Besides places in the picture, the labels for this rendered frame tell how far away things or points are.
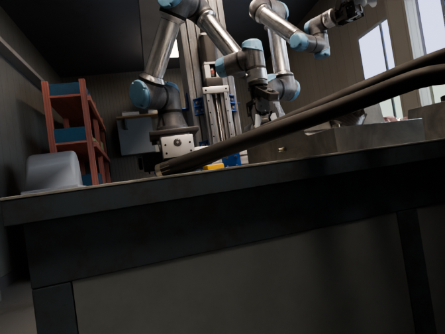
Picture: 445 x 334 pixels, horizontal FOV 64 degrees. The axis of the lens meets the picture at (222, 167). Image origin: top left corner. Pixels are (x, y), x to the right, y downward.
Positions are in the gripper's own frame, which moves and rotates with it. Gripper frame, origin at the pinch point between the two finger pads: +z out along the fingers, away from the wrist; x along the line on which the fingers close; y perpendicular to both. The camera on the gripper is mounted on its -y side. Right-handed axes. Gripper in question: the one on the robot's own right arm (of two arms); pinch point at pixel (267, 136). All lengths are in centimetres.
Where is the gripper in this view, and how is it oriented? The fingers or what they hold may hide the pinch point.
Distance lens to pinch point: 128.5
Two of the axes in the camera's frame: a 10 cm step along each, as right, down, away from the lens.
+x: -9.4, 1.2, -3.2
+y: -3.2, 0.8, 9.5
